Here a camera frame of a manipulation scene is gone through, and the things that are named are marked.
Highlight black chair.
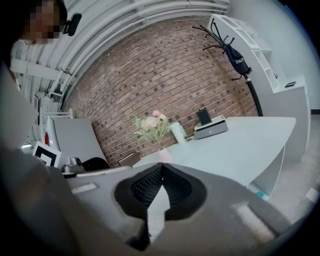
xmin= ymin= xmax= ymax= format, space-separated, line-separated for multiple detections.
xmin=81 ymin=156 xmax=111 ymax=172

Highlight black coat rack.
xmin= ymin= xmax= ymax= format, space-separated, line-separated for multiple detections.
xmin=192 ymin=18 xmax=263 ymax=117

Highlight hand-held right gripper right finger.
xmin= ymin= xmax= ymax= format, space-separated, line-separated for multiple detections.
xmin=149 ymin=162 xmax=298 ymax=256

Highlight person's grey jacket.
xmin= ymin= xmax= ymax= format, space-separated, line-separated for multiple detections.
xmin=0 ymin=59 xmax=38 ymax=151

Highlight white ceiling pipes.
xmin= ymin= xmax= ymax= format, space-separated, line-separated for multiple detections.
xmin=49 ymin=0 xmax=231 ymax=93

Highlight person's left forearm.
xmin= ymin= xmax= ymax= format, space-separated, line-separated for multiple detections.
xmin=0 ymin=147 xmax=76 ymax=256

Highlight black hanging bag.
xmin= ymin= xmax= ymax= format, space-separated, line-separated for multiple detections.
xmin=226 ymin=44 xmax=252 ymax=76

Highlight white ceramic vase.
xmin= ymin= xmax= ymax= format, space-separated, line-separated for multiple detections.
xmin=157 ymin=147 xmax=172 ymax=162

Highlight white shelf cabinet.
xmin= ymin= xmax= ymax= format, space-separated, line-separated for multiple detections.
xmin=207 ymin=13 xmax=311 ymax=165

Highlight white tumbler with mint lid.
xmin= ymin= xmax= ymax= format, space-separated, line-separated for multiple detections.
xmin=169 ymin=122 xmax=187 ymax=145

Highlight black pen holder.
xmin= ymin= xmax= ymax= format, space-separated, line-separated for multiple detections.
xmin=196 ymin=107 xmax=213 ymax=127

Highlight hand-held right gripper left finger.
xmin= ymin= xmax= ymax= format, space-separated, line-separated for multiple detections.
xmin=66 ymin=162 xmax=165 ymax=256

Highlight pink artificial flowers bouquet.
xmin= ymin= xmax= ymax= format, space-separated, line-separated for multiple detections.
xmin=131 ymin=109 xmax=172 ymax=151

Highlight black head-worn camera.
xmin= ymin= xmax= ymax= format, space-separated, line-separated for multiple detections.
xmin=62 ymin=13 xmax=83 ymax=37

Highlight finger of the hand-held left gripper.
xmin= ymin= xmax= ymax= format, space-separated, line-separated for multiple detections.
xmin=75 ymin=164 xmax=134 ymax=179

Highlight white curved desk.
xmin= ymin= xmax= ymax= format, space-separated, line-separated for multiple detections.
xmin=132 ymin=116 xmax=297 ymax=201

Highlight grey desktop drawer box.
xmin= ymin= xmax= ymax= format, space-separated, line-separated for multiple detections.
xmin=193 ymin=114 xmax=229 ymax=140

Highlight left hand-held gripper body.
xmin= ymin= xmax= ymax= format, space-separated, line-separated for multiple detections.
xmin=32 ymin=141 xmax=86 ymax=179

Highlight white refrigerator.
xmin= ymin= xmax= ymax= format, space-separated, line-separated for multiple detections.
xmin=46 ymin=116 xmax=108 ymax=163

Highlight person's head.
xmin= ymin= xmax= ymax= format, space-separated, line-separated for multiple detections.
xmin=14 ymin=0 xmax=68 ymax=46

